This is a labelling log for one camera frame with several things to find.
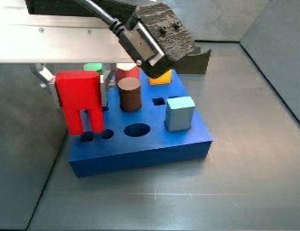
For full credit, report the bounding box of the black camera cable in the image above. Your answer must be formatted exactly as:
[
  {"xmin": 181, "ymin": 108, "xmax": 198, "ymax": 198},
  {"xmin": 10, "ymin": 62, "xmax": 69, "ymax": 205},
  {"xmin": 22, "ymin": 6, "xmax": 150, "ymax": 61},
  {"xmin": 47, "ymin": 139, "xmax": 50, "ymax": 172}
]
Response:
[{"xmin": 73, "ymin": 0, "xmax": 127, "ymax": 35}]

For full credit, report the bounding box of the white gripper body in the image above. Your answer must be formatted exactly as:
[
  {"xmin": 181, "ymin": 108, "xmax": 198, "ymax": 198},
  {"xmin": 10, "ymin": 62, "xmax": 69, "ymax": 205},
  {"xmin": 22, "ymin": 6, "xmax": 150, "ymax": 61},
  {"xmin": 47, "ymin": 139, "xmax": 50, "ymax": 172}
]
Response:
[{"xmin": 0, "ymin": 0, "xmax": 131, "ymax": 63}]

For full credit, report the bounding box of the blue foam shape board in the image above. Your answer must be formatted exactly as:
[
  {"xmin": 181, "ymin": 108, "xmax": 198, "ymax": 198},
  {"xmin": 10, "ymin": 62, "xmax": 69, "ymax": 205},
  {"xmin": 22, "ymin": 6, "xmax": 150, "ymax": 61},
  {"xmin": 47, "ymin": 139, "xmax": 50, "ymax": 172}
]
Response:
[{"xmin": 69, "ymin": 74, "xmax": 212, "ymax": 177}]

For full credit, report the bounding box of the green hexagon block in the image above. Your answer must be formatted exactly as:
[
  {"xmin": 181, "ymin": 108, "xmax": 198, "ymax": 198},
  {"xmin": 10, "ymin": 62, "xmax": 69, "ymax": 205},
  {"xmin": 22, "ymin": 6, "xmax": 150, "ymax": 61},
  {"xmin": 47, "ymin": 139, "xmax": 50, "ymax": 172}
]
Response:
[{"xmin": 83, "ymin": 63, "xmax": 103, "ymax": 73}]

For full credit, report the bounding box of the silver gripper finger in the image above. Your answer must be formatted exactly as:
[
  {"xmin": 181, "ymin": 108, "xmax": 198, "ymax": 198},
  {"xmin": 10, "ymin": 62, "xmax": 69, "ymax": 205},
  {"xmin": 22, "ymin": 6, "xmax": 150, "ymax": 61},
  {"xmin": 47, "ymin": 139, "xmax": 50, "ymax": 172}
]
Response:
[
  {"xmin": 30, "ymin": 63, "xmax": 61, "ymax": 108},
  {"xmin": 101, "ymin": 63, "xmax": 117, "ymax": 107}
]

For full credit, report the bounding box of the light blue square block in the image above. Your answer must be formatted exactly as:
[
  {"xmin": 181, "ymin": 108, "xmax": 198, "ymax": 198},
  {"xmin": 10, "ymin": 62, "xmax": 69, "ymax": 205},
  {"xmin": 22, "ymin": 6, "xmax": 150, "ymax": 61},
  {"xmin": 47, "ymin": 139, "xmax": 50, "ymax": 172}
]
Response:
[{"xmin": 165, "ymin": 97, "xmax": 196, "ymax": 132}]

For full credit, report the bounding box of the black curved stand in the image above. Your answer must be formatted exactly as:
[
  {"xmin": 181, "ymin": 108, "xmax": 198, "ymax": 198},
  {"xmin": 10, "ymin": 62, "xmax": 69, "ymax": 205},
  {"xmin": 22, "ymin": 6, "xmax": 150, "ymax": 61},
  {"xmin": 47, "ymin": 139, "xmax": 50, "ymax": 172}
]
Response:
[{"xmin": 173, "ymin": 47, "xmax": 212, "ymax": 74}]

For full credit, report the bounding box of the red two-legged block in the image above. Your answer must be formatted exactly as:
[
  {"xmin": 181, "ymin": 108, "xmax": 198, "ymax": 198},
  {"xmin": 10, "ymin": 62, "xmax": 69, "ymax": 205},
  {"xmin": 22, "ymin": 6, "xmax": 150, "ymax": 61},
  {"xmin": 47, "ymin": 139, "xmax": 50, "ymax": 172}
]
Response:
[{"xmin": 57, "ymin": 70, "xmax": 105, "ymax": 135}]

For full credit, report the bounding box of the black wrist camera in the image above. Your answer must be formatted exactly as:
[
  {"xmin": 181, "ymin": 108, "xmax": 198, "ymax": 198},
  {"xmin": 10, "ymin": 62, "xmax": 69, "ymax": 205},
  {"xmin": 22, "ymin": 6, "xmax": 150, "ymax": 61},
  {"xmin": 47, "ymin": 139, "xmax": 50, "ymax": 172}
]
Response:
[{"xmin": 119, "ymin": 3, "xmax": 196, "ymax": 79}]

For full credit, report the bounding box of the yellow arch block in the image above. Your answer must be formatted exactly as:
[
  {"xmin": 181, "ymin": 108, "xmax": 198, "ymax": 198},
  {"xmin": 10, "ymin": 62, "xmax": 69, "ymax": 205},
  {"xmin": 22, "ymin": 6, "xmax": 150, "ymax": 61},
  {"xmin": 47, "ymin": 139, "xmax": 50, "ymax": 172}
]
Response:
[{"xmin": 147, "ymin": 70, "xmax": 172, "ymax": 85}]

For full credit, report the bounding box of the brown cylinder block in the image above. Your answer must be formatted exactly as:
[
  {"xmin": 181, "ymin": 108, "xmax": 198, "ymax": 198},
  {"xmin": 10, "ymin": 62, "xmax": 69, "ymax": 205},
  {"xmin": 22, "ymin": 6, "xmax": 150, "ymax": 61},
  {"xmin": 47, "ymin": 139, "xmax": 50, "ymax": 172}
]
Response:
[{"xmin": 118, "ymin": 77, "xmax": 142, "ymax": 112}]

